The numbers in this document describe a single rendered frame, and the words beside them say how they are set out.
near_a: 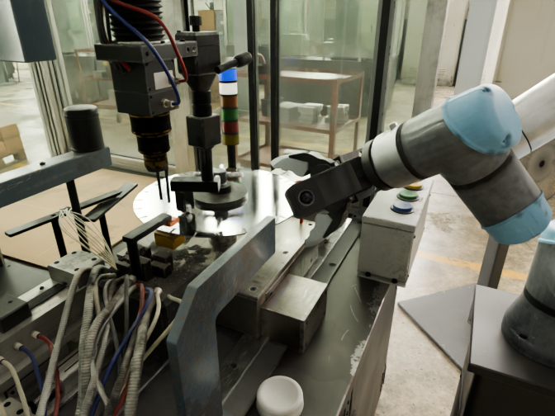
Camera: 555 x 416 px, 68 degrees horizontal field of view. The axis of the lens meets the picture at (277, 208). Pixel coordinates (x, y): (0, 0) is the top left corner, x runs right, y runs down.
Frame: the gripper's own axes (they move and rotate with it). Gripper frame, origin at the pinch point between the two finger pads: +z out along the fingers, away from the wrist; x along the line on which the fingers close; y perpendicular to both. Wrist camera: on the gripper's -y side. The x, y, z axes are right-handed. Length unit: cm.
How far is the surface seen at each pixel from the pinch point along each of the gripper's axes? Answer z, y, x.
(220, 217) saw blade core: 10.9, -5.7, 2.7
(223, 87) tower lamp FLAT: 25.9, 19.0, 32.6
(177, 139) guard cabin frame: 68, 27, 35
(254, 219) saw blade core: 6.9, -1.7, 0.0
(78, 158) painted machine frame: 23.8, -20.1, 22.6
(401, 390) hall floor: 57, 66, -81
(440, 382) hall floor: 50, 80, -86
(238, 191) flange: 14.4, 2.8, 6.4
